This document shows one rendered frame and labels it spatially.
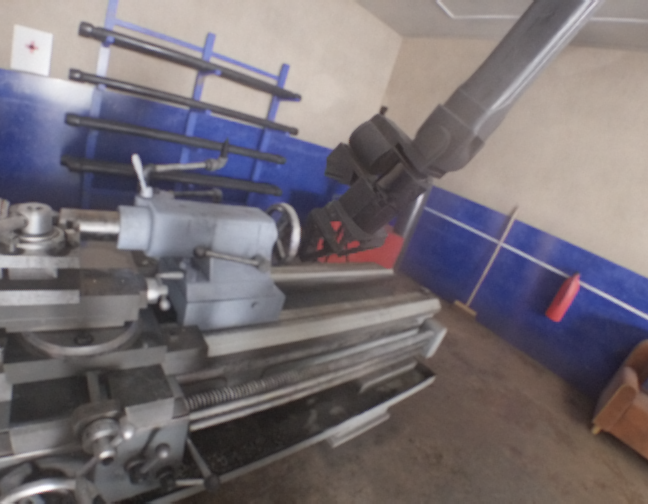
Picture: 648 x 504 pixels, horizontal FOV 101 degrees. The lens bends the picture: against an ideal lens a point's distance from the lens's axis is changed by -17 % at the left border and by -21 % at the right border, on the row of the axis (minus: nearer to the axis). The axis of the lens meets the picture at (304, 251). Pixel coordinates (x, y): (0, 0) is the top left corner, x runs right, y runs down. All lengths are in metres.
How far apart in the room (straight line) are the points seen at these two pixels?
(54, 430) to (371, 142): 0.73
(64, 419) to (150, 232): 0.46
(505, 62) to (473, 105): 0.06
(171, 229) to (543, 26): 0.82
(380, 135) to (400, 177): 0.07
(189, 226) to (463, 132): 0.70
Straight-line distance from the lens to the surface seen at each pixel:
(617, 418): 3.62
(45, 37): 3.76
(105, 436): 0.69
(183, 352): 0.87
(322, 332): 1.17
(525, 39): 0.45
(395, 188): 0.43
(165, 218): 0.87
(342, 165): 0.49
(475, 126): 0.41
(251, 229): 0.97
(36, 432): 0.75
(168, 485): 0.97
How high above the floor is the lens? 1.44
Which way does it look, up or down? 19 degrees down
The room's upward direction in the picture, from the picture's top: 18 degrees clockwise
